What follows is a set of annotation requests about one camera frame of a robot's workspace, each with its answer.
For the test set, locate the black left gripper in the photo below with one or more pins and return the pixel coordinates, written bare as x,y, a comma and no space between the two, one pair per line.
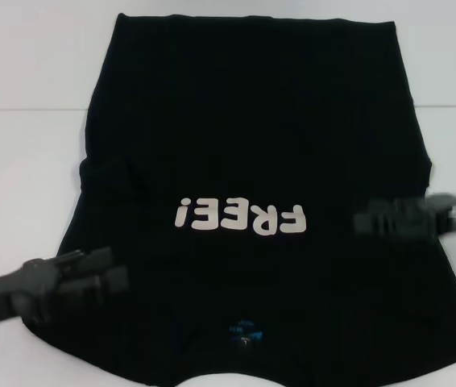
10,290

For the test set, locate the black T-shirt with FREE! print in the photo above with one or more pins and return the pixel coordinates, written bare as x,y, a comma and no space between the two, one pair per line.
244,141

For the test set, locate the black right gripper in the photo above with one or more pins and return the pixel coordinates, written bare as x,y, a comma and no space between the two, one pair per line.
453,215

